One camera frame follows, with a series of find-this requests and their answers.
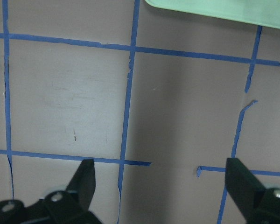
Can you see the light green tray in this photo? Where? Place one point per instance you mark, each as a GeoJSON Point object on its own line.
{"type": "Point", "coordinates": [258, 12]}

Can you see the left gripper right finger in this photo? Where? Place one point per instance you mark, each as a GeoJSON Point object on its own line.
{"type": "Point", "coordinates": [257, 203]}

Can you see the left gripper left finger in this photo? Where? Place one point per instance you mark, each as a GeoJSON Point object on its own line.
{"type": "Point", "coordinates": [68, 206]}

